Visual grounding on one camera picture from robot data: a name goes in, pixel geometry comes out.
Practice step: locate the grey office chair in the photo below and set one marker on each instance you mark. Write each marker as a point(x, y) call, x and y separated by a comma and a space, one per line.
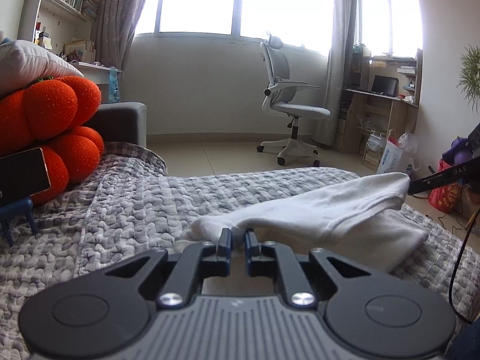
point(278, 97)

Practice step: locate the blue phone stand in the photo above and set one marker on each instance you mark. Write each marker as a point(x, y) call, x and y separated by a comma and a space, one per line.
point(14, 210)

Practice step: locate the wooden computer desk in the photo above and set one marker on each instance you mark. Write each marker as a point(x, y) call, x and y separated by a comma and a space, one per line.
point(366, 119)

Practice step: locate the smartphone with gold edge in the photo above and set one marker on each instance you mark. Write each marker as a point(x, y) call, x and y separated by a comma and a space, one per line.
point(22, 175)

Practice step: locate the white pillow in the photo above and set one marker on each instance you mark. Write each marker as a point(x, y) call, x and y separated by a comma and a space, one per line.
point(22, 62)

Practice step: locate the grey curtain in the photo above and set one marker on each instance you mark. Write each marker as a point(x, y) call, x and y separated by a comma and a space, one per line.
point(114, 30)
point(340, 58)

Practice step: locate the orange knotted plush cushion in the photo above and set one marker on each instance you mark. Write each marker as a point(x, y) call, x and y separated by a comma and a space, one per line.
point(52, 114)

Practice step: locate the white Pooh t-shirt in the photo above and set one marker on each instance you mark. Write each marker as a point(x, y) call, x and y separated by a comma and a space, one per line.
point(359, 219)

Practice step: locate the grey right curtain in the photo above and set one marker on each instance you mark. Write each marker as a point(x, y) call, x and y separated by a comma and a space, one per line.
point(340, 58)

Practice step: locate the white blue paper bag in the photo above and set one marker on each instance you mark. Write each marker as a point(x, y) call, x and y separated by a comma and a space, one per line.
point(395, 159)

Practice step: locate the grey white checkered quilt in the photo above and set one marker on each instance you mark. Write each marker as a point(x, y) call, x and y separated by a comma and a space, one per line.
point(128, 205)

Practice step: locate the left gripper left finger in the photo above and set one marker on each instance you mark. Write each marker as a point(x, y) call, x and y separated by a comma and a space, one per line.
point(196, 263)

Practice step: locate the grey left curtain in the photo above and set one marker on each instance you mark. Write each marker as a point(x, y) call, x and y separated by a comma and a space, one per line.
point(114, 30)

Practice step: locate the dark grey sofa armrest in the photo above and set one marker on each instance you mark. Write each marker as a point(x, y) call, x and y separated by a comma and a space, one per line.
point(122, 121)

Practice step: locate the black laptop monitor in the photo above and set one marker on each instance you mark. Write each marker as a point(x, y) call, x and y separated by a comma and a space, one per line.
point(385, 85)

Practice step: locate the purple plush toy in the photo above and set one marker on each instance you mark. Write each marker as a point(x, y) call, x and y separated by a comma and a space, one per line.
point(459, 152)

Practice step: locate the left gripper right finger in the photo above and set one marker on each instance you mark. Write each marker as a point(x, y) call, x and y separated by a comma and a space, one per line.
point(278, 262)

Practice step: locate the white bookshelf desk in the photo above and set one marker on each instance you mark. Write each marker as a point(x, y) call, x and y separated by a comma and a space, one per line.
point(65, 28)

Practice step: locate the red plastic basket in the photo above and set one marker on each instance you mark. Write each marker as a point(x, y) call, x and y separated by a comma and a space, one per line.
point(445, 198)

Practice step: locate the green potted plant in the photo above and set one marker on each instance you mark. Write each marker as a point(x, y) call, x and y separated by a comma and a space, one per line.
point(469, 82)

